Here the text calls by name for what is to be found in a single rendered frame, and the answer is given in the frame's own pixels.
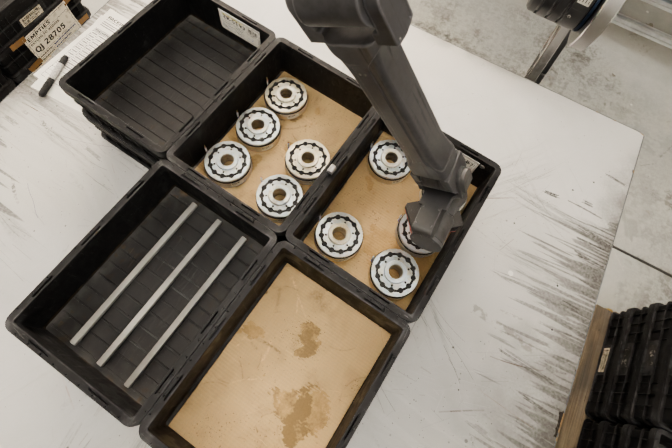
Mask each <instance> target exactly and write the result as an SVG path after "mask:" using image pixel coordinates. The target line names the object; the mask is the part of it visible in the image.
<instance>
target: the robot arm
mask: <svg viewBox="0 0 672 448"><path fill-rule="evenodd" d="M285 3H286V6H287V9H288V10H289V12H290V13H291V15H292V16H293V18H294V19H295V20H296V22H297V23H298V25H299V26H300V27H301V29H302V30H303V32H304V33H305V34H306V36H307V37H308V39H309V40H310V42H312V43H325V44H326V46H327V47H328V49H329V50H330V51H331V53H332V54H333V55H334V56H336V57H337V58H338V59H340V60H341V61H342V62H343V64H344V65H345V66H346V67H347V68H348V70H349V71H350V72H351V74H352V75H353V76H354V78H355V79H356V81H357V82H358V84H359V85H360V87H361V88H362V90H363V91H364V93H365V94H366V96H367V97H368V99H369V100H370V102H371V104H372V105H373V107H374V108H375V110H376V111H377V113H378V114H379V116H380V117H381V119H382V120H383V122H384V123H385V125H386V126H387V128H388V129H389V131H390V132H391V134H392V136H393V137H394V139H395V140H396V142H397V143H398V145H399V146H400V148H401V149H402V151H403V152H404V154H405V156H406V159H407V165H408V167H409V169H410V170H411V173H410V175H411V177H412V178H413V179H414V181H415V182H416V184H417V185H418V187H419V189H422V190H424V193H423V195H422V197H421V199H420V200H419V201H415V202H409V203H407V204H406V206H405V212H406V216H407V219H408V222H409V227H410V233H411V235H410V239H411V240H412V242H413V243H415V244H416V245H417V246H419V247H420V248H422V249H424V250H427V251H430V252H440V251H441V249H442V247H443V245H444V243H445V241H446V238H447V236H448V234H449V233H450V232H455V231H456V230H457V229H458V227H461V226H462V225H463V224H464V222H463V219H462V216H461V213H460V211H459V209H460V208H461V206H462V205H463V204H464V203H465V202H466V200H467V196H468V194H467V189H468V187H469V185H470V183H471V181H472V179H473V178H472V172H471V169H470V168H467V167H466V161H465V159H464V157H463V154H462V152H461V151H460V150H456V149H455V147H454V145H453V143H452V142H451V141H450V140H449V139H447V137H446V136H445V135H444V133H443V131H442V130H441V128H440V126H439V124H438V122H437V119H436V117H435V115H434V113H433V111H432V109H431V107H430V105H429V102H428V100H427V98H426V96H425V94H424V92H423V90H422V88H421V85H420V83H419V81H418V79H417V77H416V75H415V73H414V71H413V68H412V66H411V64H410V62H409V60H408V58H407V56H406V54H405V51H404V49H403V47H402V45H401V43H402V42H403V40H404V38H405V37H406V35H407V32H408V30H409V27H410V24H411V21H412V17H413V12H412V9H411V7H410V4H409V2H408V0H285Z"/></svg>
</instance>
